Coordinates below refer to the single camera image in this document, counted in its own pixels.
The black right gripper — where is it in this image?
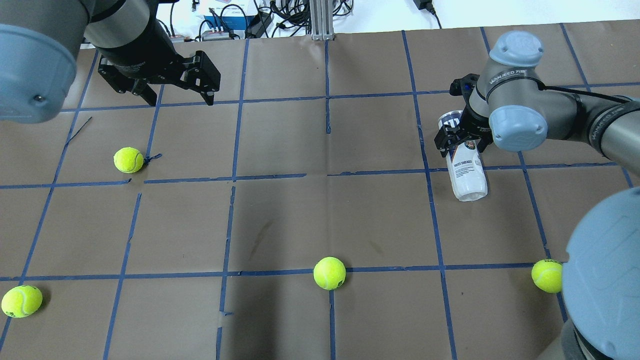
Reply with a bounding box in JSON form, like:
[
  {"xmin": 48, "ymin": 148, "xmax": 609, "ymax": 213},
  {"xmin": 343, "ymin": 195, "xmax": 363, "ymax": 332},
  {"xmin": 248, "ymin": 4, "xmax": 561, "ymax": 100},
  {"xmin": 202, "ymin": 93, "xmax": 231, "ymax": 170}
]
[{"xmin": 434, "ymin": 73, "xmax": 494, "ymax": 158}]

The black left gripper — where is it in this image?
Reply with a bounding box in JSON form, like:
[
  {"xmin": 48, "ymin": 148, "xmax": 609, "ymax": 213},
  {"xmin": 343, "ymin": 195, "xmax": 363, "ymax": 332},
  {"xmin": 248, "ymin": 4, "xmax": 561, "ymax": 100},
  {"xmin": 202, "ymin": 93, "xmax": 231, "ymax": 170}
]
[{"xmin": 98, "ymin": 50, "xmax": 222, "ymax": 107}]

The tennis ball can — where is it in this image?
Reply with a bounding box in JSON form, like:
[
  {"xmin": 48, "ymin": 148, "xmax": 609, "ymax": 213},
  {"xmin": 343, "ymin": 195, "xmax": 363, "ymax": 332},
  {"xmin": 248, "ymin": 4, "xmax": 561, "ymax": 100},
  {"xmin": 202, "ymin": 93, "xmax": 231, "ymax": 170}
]
[{"xmin": 440, "ymin": 140, "xmax": 489, "ymax": 202}]

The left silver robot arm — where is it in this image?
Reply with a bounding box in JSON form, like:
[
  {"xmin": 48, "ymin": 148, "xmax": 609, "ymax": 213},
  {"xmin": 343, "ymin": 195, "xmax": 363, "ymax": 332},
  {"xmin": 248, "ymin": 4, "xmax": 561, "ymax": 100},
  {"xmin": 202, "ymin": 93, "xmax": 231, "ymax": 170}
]
[{"xmin": 0, "ymin": 0, "xmax": 221, "ymax": 124}]

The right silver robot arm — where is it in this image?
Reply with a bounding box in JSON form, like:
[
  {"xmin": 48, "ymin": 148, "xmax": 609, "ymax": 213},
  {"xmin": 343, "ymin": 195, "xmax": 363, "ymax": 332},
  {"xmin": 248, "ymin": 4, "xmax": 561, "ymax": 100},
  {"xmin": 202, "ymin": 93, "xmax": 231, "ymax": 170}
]
[{"xmin": 434, "ymin": 30, "xmax": 639, "ymax": 360}]

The tennis ball near loose tape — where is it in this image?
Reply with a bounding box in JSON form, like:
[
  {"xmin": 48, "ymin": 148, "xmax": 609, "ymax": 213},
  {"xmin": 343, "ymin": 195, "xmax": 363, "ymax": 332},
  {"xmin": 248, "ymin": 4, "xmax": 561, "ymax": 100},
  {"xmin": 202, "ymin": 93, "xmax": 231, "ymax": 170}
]
[{"xmin": 113, "ymin": 146, "xmax": 145, "ymax": 174}]

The tennis ball near base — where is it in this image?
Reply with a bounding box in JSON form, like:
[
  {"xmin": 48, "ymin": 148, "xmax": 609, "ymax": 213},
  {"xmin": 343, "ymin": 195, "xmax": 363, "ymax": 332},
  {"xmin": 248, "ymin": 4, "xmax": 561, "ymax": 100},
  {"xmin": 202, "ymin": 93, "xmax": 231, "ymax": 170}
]
[
  {"xmin": 1, "ymin": 285, "xmax": 44, "ymax": 318},
  {"xmin": 530, "ymin": 259, "xmax": 563, "ymax": 294}
]

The centre tennis ball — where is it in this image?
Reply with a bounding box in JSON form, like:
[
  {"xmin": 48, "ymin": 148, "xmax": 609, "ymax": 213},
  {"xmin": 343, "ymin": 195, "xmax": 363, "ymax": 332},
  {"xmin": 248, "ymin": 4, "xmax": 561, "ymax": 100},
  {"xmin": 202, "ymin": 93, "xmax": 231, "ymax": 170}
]
[{"xmin": 312, "ymin": 256, "xmax": 346, "ymax": 291}]

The white blue box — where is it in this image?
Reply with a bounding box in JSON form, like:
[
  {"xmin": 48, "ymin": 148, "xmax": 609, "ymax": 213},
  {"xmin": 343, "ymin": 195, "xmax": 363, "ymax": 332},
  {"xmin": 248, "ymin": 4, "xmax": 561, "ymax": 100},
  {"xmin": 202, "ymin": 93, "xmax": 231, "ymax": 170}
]
[{"xmin": 198, "ymin": 14, "xmax": 265, "ymax": 41}]

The black power adapter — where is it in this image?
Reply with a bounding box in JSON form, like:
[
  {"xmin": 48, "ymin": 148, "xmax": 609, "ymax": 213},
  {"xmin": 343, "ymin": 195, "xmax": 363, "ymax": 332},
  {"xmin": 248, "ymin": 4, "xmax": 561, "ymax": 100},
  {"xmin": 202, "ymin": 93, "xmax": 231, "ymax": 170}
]
[{"xmin": 413, "ymin": 0, "xmax": 435, "ymax": 13}]

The brown paper table cover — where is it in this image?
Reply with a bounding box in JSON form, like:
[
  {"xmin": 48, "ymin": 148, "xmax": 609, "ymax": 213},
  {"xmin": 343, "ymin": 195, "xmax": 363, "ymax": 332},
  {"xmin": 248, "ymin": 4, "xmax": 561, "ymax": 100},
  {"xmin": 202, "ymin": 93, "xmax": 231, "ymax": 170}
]
[{"xmin": 0, "ymin": 27, "xmax": 639, "ymax": 360}]

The aluminium frame post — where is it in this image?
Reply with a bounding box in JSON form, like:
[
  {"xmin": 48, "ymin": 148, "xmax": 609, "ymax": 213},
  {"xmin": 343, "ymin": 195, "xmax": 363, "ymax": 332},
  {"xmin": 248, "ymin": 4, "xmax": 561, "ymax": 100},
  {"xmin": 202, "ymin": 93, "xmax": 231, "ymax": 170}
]
[{"xmin": 308, "ymin": 0, "xmax": 335, "ymax": 41}]

